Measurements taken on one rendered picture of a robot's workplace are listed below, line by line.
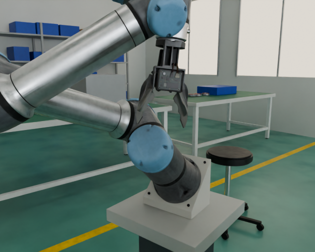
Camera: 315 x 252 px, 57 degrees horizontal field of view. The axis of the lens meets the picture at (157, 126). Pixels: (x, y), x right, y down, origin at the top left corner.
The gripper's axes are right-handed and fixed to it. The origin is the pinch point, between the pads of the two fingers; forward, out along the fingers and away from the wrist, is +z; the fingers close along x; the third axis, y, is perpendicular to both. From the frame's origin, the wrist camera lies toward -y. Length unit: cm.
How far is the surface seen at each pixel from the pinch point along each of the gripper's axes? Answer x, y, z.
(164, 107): 27, -240, 16
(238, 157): 69, -117, 35
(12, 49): -236, -501, -40
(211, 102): 91, -287, 8
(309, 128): 295, -393, 40
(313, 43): 275, -392, -99
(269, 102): 213, -381, 2
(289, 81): 262, -423, -36
